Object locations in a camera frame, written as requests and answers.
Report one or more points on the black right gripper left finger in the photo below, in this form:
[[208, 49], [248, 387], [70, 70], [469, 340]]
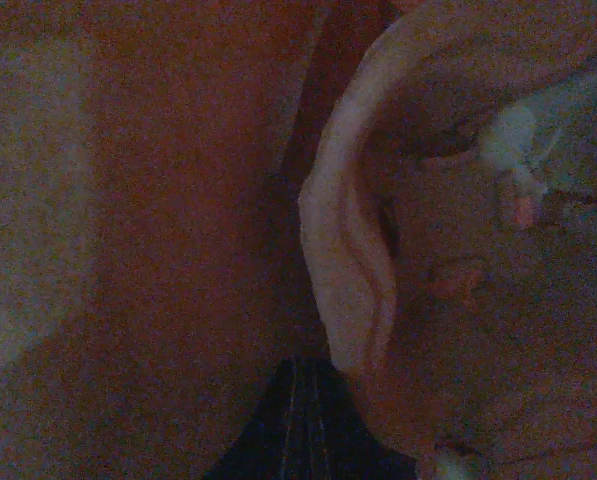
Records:
[[272, 444]]

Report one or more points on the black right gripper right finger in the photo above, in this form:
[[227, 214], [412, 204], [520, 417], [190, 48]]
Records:
[[339, 444]]

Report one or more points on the brown paper bag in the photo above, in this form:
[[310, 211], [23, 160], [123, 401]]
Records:
[[152, 275]]

